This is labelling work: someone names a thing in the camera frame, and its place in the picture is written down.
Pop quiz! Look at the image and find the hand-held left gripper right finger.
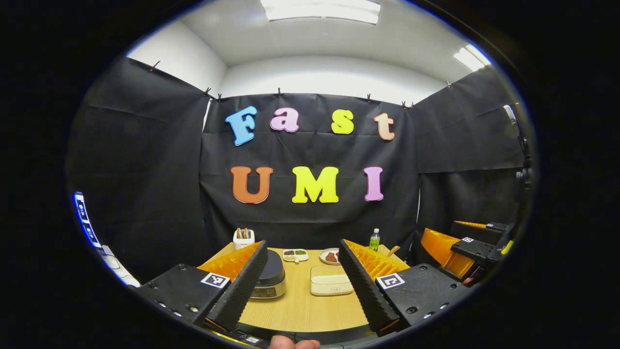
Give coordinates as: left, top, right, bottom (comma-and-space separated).
338, 239, 473, 337

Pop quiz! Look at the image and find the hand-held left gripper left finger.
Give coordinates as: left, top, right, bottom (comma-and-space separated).
133, 240, 268, 332

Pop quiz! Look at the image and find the silver black rice cooker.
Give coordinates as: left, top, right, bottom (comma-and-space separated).
249, 250, 287, 301

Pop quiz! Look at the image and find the clear plastic rice container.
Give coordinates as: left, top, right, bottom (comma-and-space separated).
310, 265, 354, 297

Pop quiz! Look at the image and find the white utensil holder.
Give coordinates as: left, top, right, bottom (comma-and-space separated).
233, 228, 256, 251

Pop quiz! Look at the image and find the black backdrop cloth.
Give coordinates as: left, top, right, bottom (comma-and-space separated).
65, 56, 526, 284

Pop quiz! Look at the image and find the small ceiling light panel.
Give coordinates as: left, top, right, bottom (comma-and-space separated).
454, 45, 491, 72

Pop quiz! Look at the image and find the white desk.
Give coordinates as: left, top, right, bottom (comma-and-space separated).
99, 245, 141, 288

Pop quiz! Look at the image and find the computer monitor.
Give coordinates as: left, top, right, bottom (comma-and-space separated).
73, 192, 103, 248

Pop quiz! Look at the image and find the long ceiling light panel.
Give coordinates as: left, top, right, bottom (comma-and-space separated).
262, 0, 381, 25

